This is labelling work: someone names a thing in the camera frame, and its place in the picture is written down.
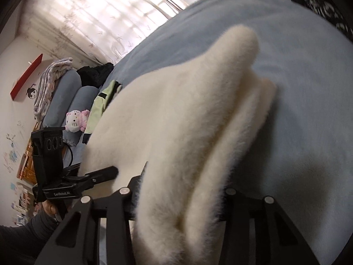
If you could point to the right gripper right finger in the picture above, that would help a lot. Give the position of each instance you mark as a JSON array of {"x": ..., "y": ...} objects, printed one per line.
[{"x": 258, "y": 231}]

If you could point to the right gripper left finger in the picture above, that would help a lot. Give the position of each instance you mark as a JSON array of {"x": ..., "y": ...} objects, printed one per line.
[{"x": 76, "y": 239}]

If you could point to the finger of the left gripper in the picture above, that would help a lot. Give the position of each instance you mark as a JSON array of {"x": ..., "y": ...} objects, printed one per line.
[{"x": 102, "y": 175}]

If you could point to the cream fuzzy cardigan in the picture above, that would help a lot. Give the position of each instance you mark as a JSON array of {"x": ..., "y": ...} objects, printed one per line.
[{"x": 182, "y": 129}]

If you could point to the black clothing pile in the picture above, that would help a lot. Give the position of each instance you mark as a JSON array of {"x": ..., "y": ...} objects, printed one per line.
[{"x": 95, "y": 76}]

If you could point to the person left hand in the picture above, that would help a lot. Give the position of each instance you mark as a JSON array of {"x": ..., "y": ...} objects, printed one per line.
[{"x": 50, "y": 209}]

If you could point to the pink white cat plush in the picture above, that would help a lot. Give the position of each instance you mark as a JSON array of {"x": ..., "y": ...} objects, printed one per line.
[{"x": 76, "y": 121}]

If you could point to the upper blue rolled pillow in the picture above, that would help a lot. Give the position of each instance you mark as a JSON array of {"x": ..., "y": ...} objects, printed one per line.
[{"x": 66, "y": 89}]

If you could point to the blue rolled pillow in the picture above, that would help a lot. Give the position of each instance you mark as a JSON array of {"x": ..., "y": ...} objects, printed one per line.
[
  {"x": 66, "y": 89},
  {"x": 83, "y": 100}
]

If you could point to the green and black garment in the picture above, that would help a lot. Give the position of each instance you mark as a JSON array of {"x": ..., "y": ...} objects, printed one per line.
[{"x": 100, "y": 104}]

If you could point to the lower blue rolled pillow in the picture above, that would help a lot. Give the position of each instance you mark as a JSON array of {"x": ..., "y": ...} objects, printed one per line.
[{"x": 83, "y": 100}]

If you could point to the blue bed blanket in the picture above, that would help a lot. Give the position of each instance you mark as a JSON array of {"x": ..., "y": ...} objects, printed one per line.
[{"x": 303, "y": 154}]

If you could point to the folded floral quilt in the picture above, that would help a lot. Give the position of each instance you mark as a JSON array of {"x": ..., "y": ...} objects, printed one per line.
[{"x": 46, "y": 86}]

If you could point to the white floral curtain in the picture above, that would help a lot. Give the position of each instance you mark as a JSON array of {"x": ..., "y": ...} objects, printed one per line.
[{"x": 93, "y": 32}]

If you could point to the red wall shelf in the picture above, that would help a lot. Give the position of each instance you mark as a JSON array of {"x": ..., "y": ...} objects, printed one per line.
[{"x": 24, "y": 77}]

